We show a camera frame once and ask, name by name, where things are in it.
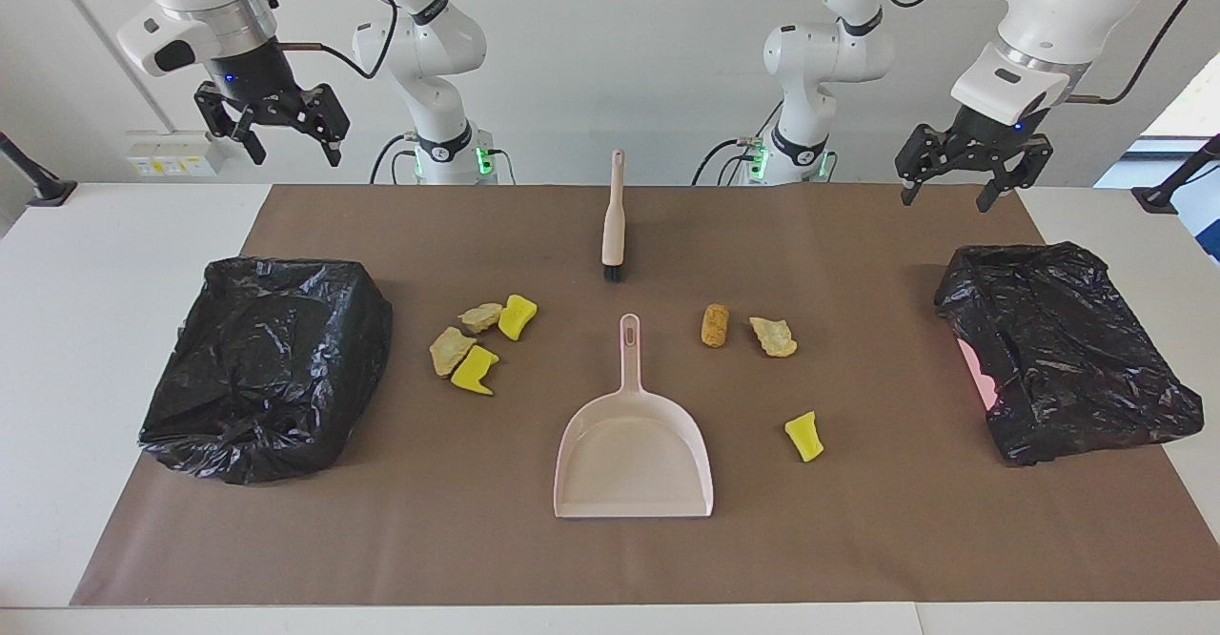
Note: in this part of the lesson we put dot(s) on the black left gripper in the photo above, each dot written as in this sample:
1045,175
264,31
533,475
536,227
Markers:
986,139

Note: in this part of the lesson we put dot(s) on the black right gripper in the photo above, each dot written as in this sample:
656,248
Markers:
257,77

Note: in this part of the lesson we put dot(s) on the beige torn foam chunk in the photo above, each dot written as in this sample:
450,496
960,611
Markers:
448,350
480,317
773,337

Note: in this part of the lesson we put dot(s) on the brown sponge cylinder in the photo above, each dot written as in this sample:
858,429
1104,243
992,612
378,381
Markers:
714,325

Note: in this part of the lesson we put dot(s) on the yellow sponge piece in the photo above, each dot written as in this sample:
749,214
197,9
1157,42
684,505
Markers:
804,436
474,370
517,317

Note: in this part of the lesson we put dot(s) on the pink hand brush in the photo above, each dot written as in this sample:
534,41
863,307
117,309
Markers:
613,225

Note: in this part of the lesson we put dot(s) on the pink plastic dustpan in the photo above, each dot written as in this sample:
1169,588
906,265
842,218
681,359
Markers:
634,463

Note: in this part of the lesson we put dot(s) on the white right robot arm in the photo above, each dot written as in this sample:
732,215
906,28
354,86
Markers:
419,44

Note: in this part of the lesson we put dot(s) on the pink plastic bin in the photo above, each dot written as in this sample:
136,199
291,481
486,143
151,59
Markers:
974,373

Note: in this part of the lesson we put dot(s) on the black plastic trash bag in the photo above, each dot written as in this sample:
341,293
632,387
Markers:
1077,358
267,368

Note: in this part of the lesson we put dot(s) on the brown paper table mat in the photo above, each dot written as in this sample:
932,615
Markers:
610,568

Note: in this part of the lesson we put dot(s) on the white wall socket box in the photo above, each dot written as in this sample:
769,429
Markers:
172,153

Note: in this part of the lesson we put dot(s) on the black camera stand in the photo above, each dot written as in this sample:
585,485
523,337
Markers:
1168,192
38,185

